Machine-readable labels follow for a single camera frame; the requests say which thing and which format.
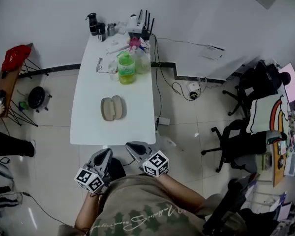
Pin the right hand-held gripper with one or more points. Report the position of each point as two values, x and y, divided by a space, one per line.
156 163

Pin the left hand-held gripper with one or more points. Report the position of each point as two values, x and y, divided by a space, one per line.
91 178

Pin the beige glasses case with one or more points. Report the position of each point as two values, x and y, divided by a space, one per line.
113 107

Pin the person's right forearm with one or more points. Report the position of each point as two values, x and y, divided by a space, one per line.
184 190

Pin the person's left forearm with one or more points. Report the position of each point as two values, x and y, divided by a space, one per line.
88 213

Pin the white floor bag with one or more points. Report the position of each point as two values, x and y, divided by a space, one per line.
166 140

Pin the white floor power strip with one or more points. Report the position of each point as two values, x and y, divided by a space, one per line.
163 121

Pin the person's beige printed shirt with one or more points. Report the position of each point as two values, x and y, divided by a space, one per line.
142 205

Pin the round floor socket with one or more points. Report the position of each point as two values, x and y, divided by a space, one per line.
194 95

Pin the green drink bottle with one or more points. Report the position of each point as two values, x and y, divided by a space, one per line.
126 69

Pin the white socket box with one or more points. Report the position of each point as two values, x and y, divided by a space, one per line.
193 86

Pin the small clear bottle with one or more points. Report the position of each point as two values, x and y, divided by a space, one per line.
113 71

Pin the black round stool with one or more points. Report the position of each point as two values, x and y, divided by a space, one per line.
38 97

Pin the green and blue toy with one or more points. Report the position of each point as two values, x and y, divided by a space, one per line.
23 105

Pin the black-framed eyeglasses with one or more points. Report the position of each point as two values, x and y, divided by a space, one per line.
99 64

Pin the black office chair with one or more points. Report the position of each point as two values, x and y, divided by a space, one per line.
238 141
255 82
226 205

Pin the pink cloth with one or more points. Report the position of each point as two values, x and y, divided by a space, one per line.
134 42

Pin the wooden table black legs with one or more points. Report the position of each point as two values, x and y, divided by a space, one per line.
7 87

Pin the clear plastic packet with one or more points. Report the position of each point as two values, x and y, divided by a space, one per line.
121 28

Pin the small steel bottle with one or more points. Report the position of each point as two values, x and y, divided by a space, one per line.
110 29

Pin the black tumbler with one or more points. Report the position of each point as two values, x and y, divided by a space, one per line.
101 32

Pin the black router with antennas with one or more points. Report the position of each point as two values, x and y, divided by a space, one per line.
147 24

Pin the white rainbow cloth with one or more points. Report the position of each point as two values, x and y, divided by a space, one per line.
263 114

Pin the black computer mouse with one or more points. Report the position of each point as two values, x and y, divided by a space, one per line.
4 74

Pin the white cylindrical device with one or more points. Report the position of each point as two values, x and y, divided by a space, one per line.
132 20

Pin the red bag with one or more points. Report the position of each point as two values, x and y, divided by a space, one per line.
16 58

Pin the tall black water bottle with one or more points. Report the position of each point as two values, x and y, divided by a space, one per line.
91 24

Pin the cluttered wooden desk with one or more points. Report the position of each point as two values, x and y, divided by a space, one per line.
285 161

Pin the pink screen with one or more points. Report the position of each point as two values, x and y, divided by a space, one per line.
293 82

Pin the white wall notice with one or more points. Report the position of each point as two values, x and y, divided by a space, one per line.
211 51

